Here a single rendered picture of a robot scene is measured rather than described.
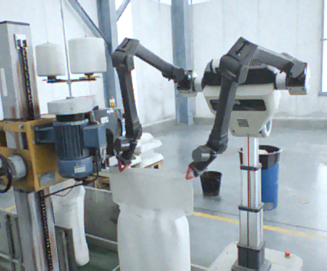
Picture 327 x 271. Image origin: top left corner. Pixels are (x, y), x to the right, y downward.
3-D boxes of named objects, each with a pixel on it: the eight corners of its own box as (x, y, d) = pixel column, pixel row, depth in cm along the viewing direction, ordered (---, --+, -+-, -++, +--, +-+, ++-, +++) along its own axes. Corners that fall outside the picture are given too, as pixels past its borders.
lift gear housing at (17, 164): (27, 179, 147) (24, 155, 145) (16, 183, 143) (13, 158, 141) (13, 177, 153) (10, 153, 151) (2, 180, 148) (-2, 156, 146)
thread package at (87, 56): (114, 73, 157) (111, 36, 154) (88, 75, 143) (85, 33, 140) (88, 76, 165) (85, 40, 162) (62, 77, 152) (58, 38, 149)
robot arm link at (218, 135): (250, 64, 119) (229, 52, 126) (239, 68, 117) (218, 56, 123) (229, 151, 148) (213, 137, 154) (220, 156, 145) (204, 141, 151)
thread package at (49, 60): (72, 76, 170) (69, 42, 167) (49, 77, 158) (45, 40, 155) (53, 77, 178) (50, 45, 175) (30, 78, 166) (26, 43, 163)
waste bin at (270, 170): (286, 199, 391) (287, 145, 379) (275, 216, 348) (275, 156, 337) (246, 193, 416) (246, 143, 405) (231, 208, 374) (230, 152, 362)
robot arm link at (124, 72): (134, 53, 145) (117, 49, 152) (125, 57, 142) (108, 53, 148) (145, 135, 169) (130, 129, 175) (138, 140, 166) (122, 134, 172)
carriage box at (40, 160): (89, 173, 173) (84, 113, 167) (34, 193, 145) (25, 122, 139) (57, 168, 186) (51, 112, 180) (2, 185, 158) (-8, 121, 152)
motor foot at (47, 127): (71, 141, 150) (68, 122, 149) (49, 146, 141) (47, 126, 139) (56, 139, 155) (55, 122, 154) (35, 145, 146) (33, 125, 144)
